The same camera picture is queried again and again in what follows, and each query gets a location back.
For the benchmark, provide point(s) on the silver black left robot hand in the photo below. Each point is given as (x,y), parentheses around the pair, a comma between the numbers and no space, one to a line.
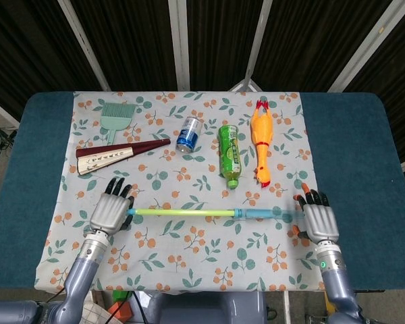
(109,212)

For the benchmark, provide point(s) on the silver orange-tipped right robot hand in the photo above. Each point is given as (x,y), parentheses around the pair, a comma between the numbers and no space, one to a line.
(320,222)

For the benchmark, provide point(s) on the translucent blue plastic tube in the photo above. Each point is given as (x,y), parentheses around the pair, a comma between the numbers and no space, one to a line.
(263,214)

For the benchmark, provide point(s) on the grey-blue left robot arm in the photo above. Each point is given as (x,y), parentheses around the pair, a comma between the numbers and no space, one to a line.
(84,270)

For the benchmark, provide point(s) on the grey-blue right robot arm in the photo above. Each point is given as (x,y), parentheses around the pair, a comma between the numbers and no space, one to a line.
(337,287)

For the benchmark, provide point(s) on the dark red folding fan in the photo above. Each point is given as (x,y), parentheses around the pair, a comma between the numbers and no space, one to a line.
(98,162)

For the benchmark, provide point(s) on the green plastic object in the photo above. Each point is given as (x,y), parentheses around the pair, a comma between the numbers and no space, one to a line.
(121,295)

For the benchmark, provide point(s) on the teal table cover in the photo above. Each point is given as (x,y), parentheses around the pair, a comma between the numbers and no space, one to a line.
(351,135)

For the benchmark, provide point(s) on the mint green hand brush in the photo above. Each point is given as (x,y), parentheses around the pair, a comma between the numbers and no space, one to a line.
(116,116)

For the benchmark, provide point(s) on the orange block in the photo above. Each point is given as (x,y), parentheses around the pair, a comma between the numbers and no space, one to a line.
(118,310)

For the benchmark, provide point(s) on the white checkered cloth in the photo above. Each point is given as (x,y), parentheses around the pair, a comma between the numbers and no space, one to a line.
(92,314)

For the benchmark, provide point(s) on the floral leaf print tablecloth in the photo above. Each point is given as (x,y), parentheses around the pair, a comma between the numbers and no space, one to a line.
(202,256)

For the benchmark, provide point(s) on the blue drink can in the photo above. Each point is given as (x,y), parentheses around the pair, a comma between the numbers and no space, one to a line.
(189,135)

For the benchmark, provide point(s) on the yellow rubber chicken toy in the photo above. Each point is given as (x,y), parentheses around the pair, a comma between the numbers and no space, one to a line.
(261,128)

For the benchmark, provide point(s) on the green tea plastic bottle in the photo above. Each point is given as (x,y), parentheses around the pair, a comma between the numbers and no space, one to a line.
(229,152)

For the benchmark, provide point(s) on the grey-blue robot torso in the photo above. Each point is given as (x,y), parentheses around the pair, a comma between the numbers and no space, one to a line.
(206,310)

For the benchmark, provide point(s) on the dark brown curtain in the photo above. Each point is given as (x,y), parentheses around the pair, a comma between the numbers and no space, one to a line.
(138,40)

